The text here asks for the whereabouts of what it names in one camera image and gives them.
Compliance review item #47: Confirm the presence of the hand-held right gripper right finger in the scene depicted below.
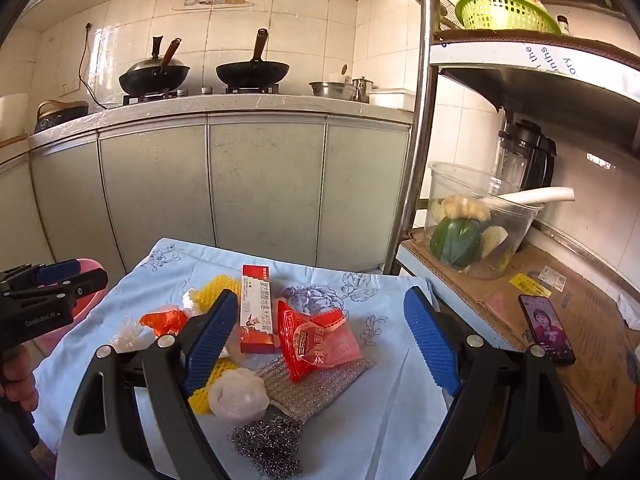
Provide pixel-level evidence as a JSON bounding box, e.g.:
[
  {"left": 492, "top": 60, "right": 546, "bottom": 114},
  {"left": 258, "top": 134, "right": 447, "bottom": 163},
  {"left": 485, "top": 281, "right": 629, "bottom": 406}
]
[{"left": 403, "top": 286, "right": 596, "bottom": 480}]

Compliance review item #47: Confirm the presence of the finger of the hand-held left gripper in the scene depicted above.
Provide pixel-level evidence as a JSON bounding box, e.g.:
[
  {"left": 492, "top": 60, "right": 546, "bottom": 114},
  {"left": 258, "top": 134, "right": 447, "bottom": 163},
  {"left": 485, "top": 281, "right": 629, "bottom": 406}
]
[
  {"left": 49, "top": 268, "right": 109, "bottom": 312},
  {"left": 31, "top": 258, "right": 82, "bottom": 287}
]

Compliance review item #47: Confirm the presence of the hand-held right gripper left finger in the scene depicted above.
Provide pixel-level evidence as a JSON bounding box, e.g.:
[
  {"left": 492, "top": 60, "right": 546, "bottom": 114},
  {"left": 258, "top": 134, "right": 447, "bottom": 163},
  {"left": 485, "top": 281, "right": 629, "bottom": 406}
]
[{"left": 55, "top": 289, "right": 240, "bottom": 480}]

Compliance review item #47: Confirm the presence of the pink plastic bucket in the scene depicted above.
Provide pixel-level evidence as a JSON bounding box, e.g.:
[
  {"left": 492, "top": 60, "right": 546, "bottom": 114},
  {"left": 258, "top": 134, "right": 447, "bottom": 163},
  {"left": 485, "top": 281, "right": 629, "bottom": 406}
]
[{"left": 29, "top": 258, "right": 109, "bottom": 357}]

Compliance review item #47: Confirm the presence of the orange red plastic wrapper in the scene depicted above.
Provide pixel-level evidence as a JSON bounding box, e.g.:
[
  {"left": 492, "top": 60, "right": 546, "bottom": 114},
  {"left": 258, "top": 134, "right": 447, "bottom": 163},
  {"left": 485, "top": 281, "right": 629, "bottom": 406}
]
[{"left": 139, "top": 308, "right": 189, "bottom": 339}]

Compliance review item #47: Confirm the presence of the red and white carton box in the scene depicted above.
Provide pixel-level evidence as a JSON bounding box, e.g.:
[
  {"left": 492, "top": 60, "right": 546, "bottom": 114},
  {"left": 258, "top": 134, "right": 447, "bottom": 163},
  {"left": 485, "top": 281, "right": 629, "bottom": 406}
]
[{"left": 239, "top": 264, "right": 281, "bottom": 356}]

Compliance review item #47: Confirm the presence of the white foam net ball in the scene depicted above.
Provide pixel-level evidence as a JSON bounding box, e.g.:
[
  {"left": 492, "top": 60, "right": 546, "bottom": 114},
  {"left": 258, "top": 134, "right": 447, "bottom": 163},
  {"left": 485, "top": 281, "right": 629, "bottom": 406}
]
[{"left": 207, "top": 367, "right": 270, "bottom": 421}]

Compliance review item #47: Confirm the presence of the clear plastic wrap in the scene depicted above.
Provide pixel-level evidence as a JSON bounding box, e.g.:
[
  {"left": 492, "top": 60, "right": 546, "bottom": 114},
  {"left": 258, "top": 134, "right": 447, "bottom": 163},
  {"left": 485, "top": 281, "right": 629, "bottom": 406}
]
[{"left": 112, "top": 320, "right": 147, "bottom": 354}]

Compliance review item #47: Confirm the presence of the red snack packet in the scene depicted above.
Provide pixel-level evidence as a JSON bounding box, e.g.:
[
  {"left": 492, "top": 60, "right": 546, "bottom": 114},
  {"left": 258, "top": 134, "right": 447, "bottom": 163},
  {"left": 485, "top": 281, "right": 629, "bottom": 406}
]
[{"left": 276, "top": 299, "right": 365, "bottom": 383}]

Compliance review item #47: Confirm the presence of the silver scouring cloth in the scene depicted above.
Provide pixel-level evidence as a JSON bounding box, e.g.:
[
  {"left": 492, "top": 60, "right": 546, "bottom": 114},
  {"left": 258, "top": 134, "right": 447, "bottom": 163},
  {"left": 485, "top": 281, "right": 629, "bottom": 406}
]
[{"left": 255, "top": 355, "right": 374, "bottom": 419}]

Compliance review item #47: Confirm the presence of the steel wool ball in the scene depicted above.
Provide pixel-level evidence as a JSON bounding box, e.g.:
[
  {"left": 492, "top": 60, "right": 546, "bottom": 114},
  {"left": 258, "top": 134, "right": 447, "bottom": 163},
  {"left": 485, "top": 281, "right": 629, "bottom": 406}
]
[{"left": 229, "top": 415, "right": 304, "bottom": 464}]

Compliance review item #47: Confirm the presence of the person's left hand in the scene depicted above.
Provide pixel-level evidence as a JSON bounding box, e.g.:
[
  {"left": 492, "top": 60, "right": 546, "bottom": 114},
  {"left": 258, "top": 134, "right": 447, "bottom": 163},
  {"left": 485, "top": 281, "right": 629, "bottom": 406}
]
[{"left": 0, "top": 345, "right": 40, "bottom": 414}]

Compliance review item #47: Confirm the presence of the light blue floral tablecloth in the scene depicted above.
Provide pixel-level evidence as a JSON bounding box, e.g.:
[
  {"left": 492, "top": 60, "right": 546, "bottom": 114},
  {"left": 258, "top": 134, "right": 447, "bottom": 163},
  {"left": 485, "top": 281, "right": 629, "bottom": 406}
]
[{"left": 30, "top": 237, "right": 468, "bottom": 480}]

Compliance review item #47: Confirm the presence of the green bell pepper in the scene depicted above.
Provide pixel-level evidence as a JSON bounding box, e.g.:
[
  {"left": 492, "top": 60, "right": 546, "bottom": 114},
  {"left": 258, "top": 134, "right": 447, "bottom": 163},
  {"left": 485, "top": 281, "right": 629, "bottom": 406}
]
[{"left": 430, "top": 217, "right": 484, "bottom": 267}]

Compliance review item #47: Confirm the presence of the black smartphone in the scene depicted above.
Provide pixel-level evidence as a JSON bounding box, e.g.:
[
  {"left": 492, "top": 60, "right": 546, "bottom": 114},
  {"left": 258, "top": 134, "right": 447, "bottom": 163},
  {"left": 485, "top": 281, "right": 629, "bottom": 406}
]
[{"left": 518, "top": 294, "right": 576, "bottom": 367}]

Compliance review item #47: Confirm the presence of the pale vegetable piece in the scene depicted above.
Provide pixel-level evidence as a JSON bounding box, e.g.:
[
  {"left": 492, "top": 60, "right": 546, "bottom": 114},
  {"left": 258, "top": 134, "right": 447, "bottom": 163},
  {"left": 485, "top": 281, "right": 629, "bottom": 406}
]
[{"left": 481, "top": 226, "right": 510, "bottom": 260}]

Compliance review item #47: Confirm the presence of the clear plastic container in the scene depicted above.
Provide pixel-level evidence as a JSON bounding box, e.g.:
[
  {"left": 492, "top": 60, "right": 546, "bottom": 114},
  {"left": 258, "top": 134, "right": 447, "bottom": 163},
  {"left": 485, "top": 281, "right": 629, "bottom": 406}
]
[{"left": 425, "top": 161, "right": 545, "bottom": 281}]

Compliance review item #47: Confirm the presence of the ginger root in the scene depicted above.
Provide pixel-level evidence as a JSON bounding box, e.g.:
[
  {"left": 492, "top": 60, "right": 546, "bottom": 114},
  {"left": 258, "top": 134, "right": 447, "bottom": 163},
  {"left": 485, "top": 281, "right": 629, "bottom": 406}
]
[{"left": 440, "top": 195, "right": 492, "bottom": 222}]

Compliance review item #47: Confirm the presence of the grey kitchen cabinet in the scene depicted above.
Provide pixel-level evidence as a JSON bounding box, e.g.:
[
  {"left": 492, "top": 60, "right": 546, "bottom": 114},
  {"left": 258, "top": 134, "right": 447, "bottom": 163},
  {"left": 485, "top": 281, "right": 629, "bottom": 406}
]
[{"left": 0, "top": 94, "right": 417, "bottom": 287}]

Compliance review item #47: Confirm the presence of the white ladle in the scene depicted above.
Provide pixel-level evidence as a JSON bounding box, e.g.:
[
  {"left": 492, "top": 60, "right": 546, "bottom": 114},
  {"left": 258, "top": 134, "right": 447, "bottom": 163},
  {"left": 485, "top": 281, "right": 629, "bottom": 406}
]
[{"left": 492, "top": 186, "right": 576, "bottom": 207}]

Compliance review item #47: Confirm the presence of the gas stove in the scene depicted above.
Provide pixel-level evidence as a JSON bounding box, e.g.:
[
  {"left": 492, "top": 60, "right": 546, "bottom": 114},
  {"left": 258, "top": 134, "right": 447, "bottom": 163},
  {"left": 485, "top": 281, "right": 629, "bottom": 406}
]
[{"left": 122, "top": 84, "right": 281, "bottom": 107}]

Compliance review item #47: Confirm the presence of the white rag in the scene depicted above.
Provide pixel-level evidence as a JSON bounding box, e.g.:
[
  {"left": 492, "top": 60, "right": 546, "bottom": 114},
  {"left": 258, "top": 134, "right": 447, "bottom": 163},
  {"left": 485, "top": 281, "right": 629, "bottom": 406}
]
[{"left": 617, "top": 292, "right": 640, "bottom": 331}]

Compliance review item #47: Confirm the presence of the black blender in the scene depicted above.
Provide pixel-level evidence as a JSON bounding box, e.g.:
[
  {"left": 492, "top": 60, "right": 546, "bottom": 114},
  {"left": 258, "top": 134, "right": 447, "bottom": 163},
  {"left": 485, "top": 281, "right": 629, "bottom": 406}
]
[{"left": 497, "top": 119, "right": 558, "bottom": 194}]

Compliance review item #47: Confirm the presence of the steel wok lid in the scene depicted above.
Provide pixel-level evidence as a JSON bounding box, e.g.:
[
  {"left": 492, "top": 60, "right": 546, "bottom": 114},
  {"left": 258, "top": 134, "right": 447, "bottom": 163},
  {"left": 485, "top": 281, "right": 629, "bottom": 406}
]
[{"left": 125, "top": 36, "right": 188, "bottom": 74}]

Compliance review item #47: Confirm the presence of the metal shelf rack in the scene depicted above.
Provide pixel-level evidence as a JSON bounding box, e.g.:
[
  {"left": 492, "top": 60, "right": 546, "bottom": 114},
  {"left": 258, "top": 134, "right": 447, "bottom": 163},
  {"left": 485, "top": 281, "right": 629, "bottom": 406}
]
[{"left": 385, "top": 0, "right": 640, "bottom": 282}]

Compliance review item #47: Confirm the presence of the white rectangular container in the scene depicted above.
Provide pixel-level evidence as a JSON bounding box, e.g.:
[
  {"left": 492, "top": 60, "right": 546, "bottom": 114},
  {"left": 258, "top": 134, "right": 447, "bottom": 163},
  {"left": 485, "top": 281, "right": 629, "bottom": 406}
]
[{"left": 368, "top": 89, "right": 417, "bottom": 110}]

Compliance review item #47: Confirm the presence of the small steel pot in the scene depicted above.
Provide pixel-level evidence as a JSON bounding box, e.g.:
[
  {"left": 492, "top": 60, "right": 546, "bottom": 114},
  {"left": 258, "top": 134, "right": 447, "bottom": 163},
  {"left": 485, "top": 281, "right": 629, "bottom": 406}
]
[{"left": 351, "top": 76, "right": 376, "bottom": 104}]

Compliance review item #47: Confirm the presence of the steel basin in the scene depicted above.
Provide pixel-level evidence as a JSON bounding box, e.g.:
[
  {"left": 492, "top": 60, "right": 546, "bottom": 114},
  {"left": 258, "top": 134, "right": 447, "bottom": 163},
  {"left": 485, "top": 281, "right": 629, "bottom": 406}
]
[{"left": 308, "top": 81, "right": 359, "bottom": 101}]

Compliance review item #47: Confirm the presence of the metal strainer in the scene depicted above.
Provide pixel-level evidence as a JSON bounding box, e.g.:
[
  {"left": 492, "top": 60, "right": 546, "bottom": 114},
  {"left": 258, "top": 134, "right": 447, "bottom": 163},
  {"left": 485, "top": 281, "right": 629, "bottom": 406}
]
[{"left": 411, "top": 0, "right": 456, "bottom": 31}]

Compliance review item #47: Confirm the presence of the green plastic basket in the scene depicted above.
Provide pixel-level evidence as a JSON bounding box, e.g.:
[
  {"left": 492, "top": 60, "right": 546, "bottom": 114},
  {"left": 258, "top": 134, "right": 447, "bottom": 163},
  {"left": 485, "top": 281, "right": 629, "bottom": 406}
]
[{"left": 454, "top": 0, "right": 562, "bottom": 35}]

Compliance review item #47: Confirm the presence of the black power cable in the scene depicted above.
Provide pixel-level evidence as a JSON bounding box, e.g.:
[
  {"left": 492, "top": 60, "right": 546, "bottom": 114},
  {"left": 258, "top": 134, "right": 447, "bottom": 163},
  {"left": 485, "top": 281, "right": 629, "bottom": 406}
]
[{"left": 78, "top": 22, "right": 109, "bottom": 111}]

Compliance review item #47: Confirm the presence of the black wok wooden handle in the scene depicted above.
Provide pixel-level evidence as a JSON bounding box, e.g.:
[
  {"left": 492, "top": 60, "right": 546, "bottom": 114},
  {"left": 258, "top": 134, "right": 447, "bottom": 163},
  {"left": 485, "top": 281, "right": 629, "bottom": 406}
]
[
  {"left": 118, "top": 38, "right": 191, "bottom": 97},
  {"left": 216, "top": 28, "right": 291, "bottom": 89}
]

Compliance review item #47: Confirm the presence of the white wall shelf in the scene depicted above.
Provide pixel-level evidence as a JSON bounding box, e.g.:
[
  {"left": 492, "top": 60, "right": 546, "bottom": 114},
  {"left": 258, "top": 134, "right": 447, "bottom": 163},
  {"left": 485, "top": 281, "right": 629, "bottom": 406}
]
[{"left": 172, "top": 0, "right": 256, "bottom": 11}]

